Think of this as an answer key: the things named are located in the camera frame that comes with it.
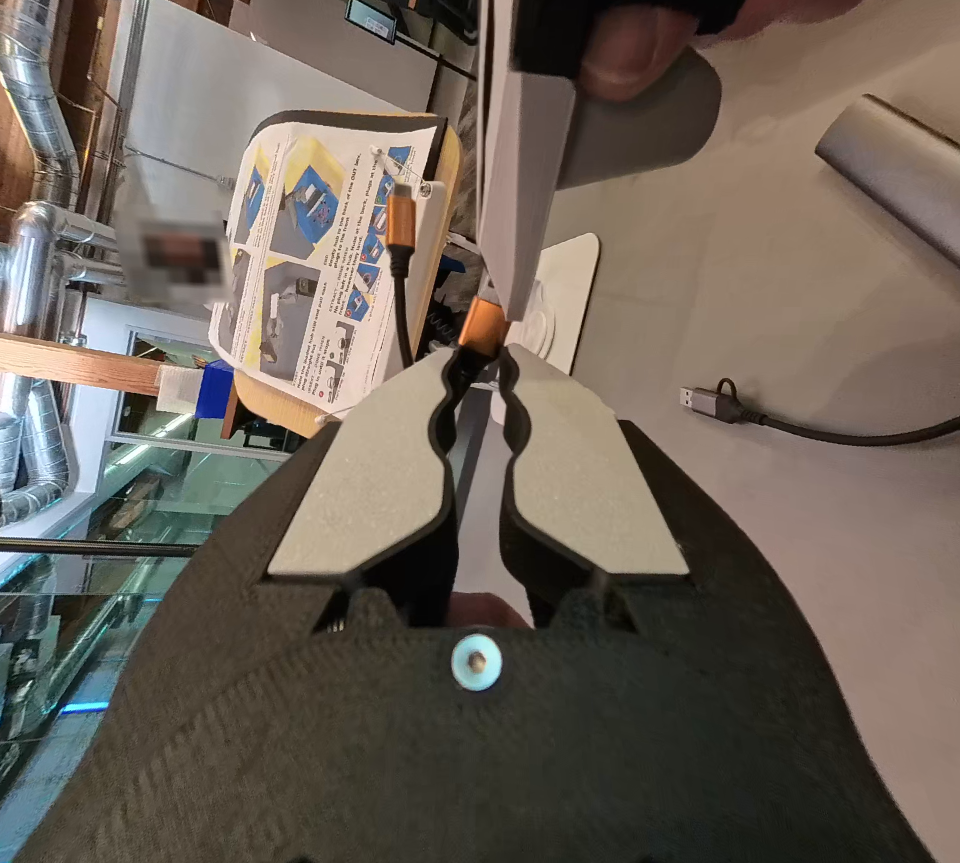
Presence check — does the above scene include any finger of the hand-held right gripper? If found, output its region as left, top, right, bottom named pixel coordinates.
left=478, top=69, right=579, bottom=323

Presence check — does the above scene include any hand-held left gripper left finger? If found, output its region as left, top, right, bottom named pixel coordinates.
left=266, top=347, right=459, bottom=628

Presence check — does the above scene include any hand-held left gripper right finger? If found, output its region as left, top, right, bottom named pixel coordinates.
left=498, top=344, right=691, bottom=628

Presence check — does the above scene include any orange plug usb cable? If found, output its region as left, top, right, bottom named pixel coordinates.
left=384, top=182, right=514, bottom=384

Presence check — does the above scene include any grey usb hub with cable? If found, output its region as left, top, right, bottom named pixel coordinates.
left=678, top=92, right=960, bottom=446

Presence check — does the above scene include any person's right hand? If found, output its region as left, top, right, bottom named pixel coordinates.
left=579, top=0, right=960, bottom=102

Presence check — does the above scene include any white document stand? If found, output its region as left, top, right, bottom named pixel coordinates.
left=208, top=109, right=601, bottom=440

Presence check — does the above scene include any printed instruction sheet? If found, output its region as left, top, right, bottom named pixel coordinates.
left=208, top=120, right=444, bottom=399

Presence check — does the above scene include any silver ventilation duct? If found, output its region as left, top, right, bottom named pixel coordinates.
left=0, top=0, right=84, bottom=530

